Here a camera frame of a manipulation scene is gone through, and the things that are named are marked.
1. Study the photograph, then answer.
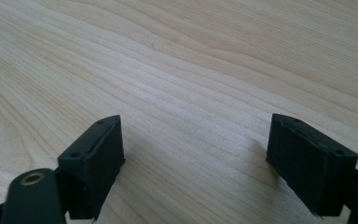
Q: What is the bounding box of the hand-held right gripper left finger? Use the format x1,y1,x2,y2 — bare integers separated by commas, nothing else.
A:
57,114,126,221

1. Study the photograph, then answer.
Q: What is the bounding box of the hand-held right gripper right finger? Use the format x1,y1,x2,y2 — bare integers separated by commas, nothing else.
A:
266,113,358,218

